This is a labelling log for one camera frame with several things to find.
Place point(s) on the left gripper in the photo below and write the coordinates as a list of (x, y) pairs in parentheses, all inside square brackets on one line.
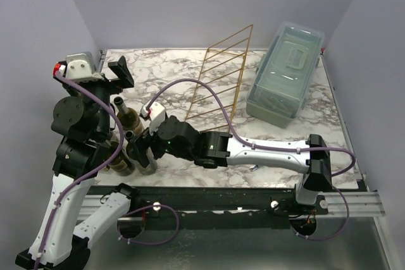
[(121, 68)]

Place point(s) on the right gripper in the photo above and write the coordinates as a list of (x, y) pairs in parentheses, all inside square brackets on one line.
[(144, 139)]

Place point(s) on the wine bottle brown label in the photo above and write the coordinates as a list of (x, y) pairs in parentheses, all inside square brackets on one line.
[(129, 118)]

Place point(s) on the wine bottle white label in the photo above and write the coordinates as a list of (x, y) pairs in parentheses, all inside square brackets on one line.
[(152, 167)]

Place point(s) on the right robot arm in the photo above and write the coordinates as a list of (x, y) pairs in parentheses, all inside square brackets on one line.
[(211, 150)]

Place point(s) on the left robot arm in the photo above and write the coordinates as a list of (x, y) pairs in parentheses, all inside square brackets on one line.
[(83, 120)]

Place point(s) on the front dark wine bottle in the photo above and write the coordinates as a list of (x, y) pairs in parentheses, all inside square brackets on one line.
[(121, 165)]

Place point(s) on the translucent green plastic toolbox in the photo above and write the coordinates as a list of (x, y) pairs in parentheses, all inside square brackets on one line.
[(284, 75)]

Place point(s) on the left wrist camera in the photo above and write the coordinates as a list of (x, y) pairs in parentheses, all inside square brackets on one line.
[(79, 67)]

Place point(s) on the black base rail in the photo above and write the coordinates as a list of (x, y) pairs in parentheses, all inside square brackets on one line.
[(196, 208)]

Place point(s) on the gold wire wine rack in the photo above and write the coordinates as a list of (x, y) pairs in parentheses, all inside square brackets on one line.
[(222, 70)]

